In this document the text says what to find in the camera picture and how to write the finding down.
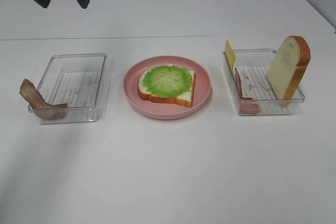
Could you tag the clear plastic tray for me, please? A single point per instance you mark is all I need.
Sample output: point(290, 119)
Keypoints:
point(81, 81)
point(252, 66)

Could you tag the clear right plastic tray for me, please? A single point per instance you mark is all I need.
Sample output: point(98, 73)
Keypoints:
point(252, 66)

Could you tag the pink round plate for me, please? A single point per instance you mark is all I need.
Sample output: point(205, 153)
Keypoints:
point(166, 111)

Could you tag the upright bread slice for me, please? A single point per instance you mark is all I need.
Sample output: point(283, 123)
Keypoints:
point(288, 67)

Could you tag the bread slice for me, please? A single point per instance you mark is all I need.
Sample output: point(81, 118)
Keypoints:
point(185, 99)
point(288, 67)

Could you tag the yellow cheese slice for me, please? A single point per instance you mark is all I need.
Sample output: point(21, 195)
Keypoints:
point(230, 55)

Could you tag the green lettuce leaf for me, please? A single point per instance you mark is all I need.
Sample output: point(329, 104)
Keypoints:
point(167, 81)

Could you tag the clear left plastic tray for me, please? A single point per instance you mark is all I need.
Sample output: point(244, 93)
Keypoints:
point(81, 81)

